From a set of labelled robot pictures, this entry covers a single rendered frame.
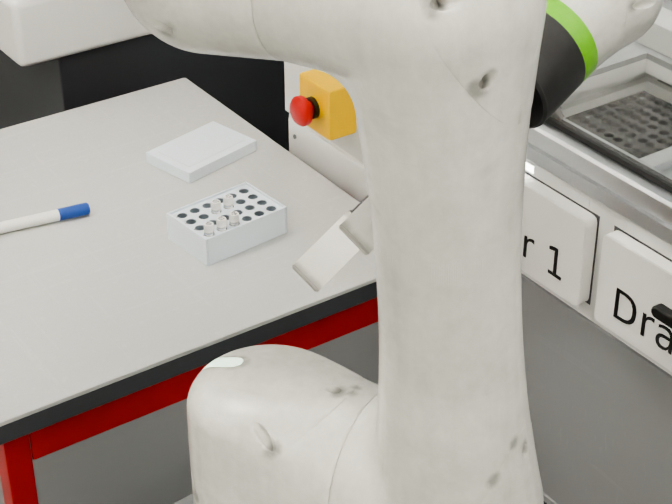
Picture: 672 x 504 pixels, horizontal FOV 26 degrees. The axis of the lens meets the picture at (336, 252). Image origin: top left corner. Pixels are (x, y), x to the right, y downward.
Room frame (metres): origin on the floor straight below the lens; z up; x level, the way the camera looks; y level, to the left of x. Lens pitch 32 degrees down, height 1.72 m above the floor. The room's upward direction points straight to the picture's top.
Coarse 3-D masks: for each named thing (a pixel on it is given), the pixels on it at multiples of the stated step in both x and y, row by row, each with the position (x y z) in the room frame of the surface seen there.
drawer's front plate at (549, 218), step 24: (528, 192) 1.39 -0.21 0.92; (552, 192) 1.37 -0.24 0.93; (528, 216) 1.38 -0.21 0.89; (552, 216) 1.35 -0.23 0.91; (576, 216) 1.32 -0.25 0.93; (552, 240) 1.35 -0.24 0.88; (576, 240) 1.32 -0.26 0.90; (528, 264) 1.38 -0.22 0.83; (552, 264) 1.35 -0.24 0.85; (576, 264) 1.32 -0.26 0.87; (552, 288) 1.35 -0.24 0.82; (576, 288) 1.32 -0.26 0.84
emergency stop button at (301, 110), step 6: (300, 96) 1.68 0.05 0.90; (294, 102) 1.67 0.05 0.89; (300, 102) 1.67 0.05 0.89; (306, 102) 1.67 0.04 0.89; (294, 108) 1.67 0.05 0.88; (300, 108) 1.66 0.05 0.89; (306, 108) 1.66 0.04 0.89; (312, 108) 1.68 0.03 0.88; (294, 114) 1.67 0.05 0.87; (300, 114) 1.66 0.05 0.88; (306, 114) 1.66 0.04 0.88; (312, 114) 1.66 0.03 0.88; (294, 120) 1.67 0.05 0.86; (300, 120) 1.66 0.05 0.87; (306, 120) 1.66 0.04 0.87
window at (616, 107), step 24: (624, 48) 1.34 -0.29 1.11; (648, 48) 1.31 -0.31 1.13; (600, 72) 1.36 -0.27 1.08; (624, 72) 1.33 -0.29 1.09; (648, 72) 1.31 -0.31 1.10; (576, 96) 1.39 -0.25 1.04; (600, 96) 1.36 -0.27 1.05; (624, 96) 1.33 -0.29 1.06; (648, 96) 1.31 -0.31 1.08; (576, 120) 1.38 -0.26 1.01; (600, 120) 1.36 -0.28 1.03; (624, 120) 1.33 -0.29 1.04; (648, 120) 1.30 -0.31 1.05; (600, 144) 1.35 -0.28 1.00; (624, 144) 1.33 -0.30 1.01; (648, 144) 1.30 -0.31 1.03; (648, 168) 1.30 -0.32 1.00
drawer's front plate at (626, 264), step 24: (624, 240) 1.27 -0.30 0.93; (600, 264) 1.29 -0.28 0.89; (624, 264) 1.26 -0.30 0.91; (648, 264) 1.24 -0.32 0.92; (600, 288) 1.29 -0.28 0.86; (624, 288) 1.26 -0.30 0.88; (648, 288) 1.23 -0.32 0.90; (600, 312) 1.28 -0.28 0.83; (624, 312) 1.26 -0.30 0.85; (648, 312) 1.23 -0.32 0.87; (624, 336) 1.25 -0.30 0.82; (648, 336) 1.23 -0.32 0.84
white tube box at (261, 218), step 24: (240, 192) 1.61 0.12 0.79; (168, 216) 1.55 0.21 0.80; (192, 216) 1.55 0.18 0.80; (216, 216) 1.55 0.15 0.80; (240, 216) 1.55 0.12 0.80; (264, 216) 1.54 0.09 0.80; (192, 240) 1.51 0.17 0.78; (216, 240) 1.50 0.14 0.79; (240, 240) 1.52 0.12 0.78; (264, 240) 1.54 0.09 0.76
